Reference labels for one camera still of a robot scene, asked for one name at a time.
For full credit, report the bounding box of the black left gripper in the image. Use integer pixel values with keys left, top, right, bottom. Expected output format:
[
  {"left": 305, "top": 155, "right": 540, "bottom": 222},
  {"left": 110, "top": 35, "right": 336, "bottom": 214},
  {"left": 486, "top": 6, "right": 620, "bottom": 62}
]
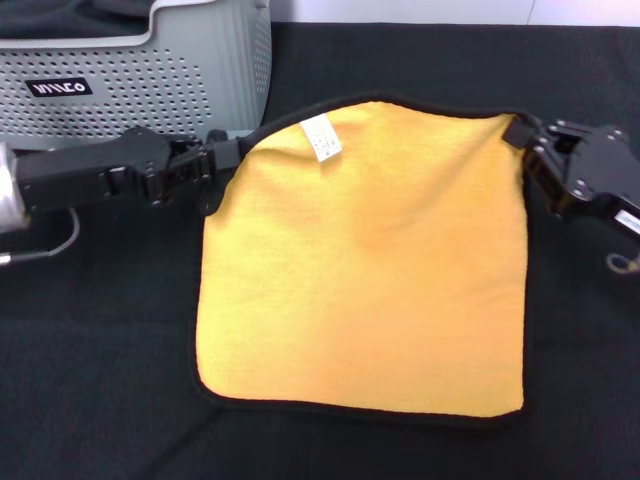
[{"left": 14, "top": 126, "right": 248, "bottom": 214}]

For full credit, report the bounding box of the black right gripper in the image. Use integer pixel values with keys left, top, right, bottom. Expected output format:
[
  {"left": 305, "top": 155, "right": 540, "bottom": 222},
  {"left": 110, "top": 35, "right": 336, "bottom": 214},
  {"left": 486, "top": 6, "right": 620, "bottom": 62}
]
[{"left": 505, "top": 119, "right": 640, "bottom": 237}]

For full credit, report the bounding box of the yellow and grey towel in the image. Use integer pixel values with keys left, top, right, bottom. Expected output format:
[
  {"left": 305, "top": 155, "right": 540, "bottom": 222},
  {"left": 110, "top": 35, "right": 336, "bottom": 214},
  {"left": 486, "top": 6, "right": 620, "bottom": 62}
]
[{"left": 186, "top": 90, "right": 539, "bottom": 432}]

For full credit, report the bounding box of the grey perforated plastic storage box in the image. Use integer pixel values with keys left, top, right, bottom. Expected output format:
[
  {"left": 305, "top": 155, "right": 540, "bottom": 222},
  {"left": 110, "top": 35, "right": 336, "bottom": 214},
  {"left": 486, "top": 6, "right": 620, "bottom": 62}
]
[{"left": 0, "top": 0, "right": 274, "bottom": 152}]

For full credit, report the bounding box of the black tablecloth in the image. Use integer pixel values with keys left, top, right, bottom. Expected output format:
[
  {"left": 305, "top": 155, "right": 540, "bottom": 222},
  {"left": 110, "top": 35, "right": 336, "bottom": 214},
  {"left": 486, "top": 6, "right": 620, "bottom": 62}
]
[{"left": 0, "top": 22, "right": 640, "bottom": 480}]

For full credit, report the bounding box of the dark crumpled cloth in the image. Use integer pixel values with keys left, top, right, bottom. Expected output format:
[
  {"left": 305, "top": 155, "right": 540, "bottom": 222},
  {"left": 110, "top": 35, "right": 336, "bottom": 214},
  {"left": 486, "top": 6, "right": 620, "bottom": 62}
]
[{"left": 0, "top": 0, "right": 154, "bottom": 39}]

